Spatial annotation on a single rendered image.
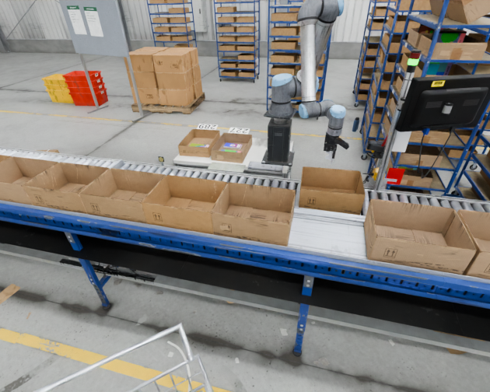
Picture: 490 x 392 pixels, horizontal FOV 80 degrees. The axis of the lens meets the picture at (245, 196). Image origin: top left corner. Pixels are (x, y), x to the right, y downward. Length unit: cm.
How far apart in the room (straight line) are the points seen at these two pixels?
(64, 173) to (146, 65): 412
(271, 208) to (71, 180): 140
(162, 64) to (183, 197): 434
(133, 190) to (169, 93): 418
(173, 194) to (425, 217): 142
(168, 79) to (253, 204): 456
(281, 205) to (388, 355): 123
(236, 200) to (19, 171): 161
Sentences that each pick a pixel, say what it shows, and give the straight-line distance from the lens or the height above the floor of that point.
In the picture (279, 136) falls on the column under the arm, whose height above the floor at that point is 99.
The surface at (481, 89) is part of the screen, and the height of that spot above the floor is 148.
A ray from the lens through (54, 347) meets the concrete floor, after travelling 258.
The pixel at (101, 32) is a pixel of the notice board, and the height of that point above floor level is 143.
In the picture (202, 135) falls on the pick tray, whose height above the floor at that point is 78.
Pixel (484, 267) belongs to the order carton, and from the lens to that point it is 163.
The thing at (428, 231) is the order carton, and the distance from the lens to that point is 182.
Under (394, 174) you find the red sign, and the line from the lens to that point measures 230.
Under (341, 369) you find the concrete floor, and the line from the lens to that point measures 220.
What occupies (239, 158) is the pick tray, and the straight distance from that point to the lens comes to 246.
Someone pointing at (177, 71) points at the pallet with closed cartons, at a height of 78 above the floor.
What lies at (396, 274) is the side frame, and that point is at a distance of 149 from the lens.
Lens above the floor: 195
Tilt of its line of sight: 35 degrees down
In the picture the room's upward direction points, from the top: 2 degrees counter-clockwise
